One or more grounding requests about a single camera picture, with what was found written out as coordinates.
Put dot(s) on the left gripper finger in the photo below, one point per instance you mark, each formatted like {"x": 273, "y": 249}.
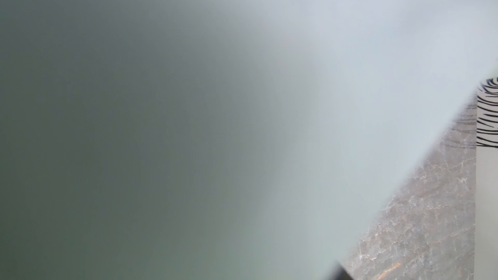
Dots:
{"x": 339, "y": 273}

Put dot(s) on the light blue drawer box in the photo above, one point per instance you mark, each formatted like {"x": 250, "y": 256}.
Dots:
{"x": 219, "y": 139}

